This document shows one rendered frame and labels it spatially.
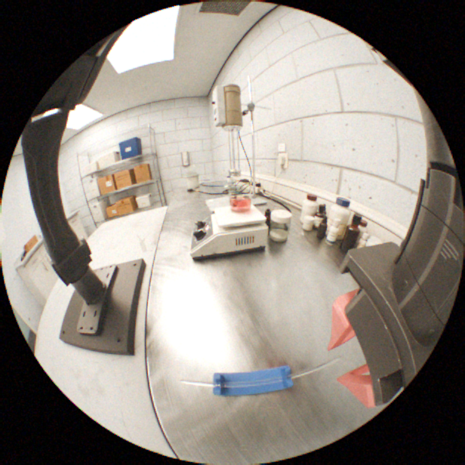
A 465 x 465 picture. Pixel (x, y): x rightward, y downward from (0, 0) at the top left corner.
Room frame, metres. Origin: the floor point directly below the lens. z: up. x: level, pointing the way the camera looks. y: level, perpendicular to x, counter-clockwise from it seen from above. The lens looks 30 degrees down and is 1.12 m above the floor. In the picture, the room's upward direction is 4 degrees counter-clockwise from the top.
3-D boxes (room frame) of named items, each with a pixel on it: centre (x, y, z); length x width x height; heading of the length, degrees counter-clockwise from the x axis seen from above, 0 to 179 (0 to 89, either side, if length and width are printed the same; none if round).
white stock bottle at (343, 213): (0.32, -0.35, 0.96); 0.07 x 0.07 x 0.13
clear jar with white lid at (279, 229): (0.33, -0.14, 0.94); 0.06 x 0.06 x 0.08
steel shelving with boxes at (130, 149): (1.98, 1.86, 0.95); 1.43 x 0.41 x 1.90; 108
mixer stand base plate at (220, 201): (0.71, -0.02, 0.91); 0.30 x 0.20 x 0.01; 108
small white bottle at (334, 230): (0.28, -0.30, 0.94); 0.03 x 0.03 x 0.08
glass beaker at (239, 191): (0.35, -0.03, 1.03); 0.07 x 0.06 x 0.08; 105
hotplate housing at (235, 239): (0.33, 0.01, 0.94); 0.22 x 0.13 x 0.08; 99
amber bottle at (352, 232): (0.25, -0.34, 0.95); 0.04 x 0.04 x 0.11
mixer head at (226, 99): (0.71, -0.01, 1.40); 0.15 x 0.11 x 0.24; 108
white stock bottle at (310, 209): (0.43, -0.30, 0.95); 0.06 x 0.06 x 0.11
